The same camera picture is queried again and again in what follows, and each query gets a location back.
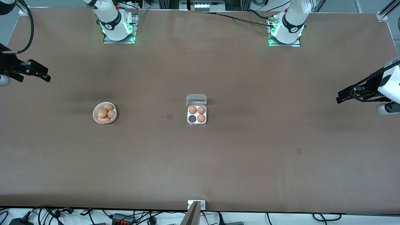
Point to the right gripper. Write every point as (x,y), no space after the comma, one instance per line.
(7,64)

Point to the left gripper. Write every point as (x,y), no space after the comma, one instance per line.
(370,82)

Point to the clear plastic egg carton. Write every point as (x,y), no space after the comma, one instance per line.
(197,99)

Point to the black box orange terminals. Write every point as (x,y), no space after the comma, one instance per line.
(120,217)

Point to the white bowl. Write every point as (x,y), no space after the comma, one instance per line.
(95,116)

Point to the black power adapter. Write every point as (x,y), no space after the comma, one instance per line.
(20,222)

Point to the white power strip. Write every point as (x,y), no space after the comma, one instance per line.
(201,6)

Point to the black plug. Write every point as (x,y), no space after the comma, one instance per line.
(221,218)

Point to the aluminium frame corner bracket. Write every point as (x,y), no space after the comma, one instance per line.
(24,11)
(382,15)

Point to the aluminium frame profile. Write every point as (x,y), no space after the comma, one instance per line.
(357,6)
(318,4)

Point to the silver mounting bracket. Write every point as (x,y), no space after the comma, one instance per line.
(202,205)

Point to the grey camera support beam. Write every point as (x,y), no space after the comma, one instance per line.
(192,215)

